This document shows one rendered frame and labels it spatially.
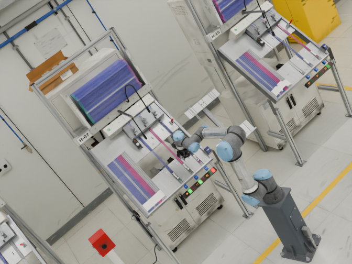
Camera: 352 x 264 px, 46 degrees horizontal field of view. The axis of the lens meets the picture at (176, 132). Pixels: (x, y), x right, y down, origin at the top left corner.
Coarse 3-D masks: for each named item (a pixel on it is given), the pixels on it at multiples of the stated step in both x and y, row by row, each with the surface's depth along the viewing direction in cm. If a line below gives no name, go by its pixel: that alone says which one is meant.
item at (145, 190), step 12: (120, 156) 331; (120, 168) 327; (132, 168) 327; (120, 180) 323; (132, 180) 323; (144, 180) 323; (132, 192) 320; (144, 192) 320; (156, 192) 320; (144, 204) 316; (156, 204) 316
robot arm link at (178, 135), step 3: (174, 132) 289; (177, 132) 288; (180, 132) 287; (174, 135) 287; (177, 135) 286; (180, 135) 286; (183, 135) 287; (174, 138) 286; (177, 138) 285; (180, 138) 285; (183, 138) 286; (174, 141) 292; (177, 141) 288; (180, 141) 286; (177, 144) 291; (180, 144) 287
